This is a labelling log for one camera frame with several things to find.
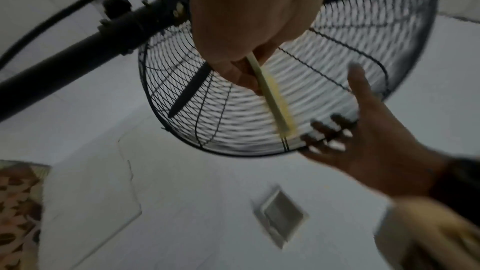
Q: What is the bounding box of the black wrist strap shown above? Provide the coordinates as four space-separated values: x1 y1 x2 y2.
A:
430 156 480 221

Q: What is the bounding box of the black power cable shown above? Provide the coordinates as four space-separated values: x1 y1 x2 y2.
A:
0 0 151 68

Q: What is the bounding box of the black wire fan guard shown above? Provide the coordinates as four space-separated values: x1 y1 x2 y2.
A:
136 0 440 158

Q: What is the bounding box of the brown patterned curtain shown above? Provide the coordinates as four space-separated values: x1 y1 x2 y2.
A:
0 160 51 270

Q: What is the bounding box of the person's left hand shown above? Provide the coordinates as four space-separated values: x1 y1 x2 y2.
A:
189 0 331 96

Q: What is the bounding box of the black fan stand pole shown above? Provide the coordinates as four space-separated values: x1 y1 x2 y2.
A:
0 0 193 124

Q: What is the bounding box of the cream brush with yellow bristles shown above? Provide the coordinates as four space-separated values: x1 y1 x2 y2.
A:
245 54 299 139

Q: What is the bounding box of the white wall plate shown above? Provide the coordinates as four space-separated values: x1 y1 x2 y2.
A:
254 186 311 250

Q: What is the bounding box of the person's right hand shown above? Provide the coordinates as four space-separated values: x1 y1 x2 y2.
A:
300 62 451 199

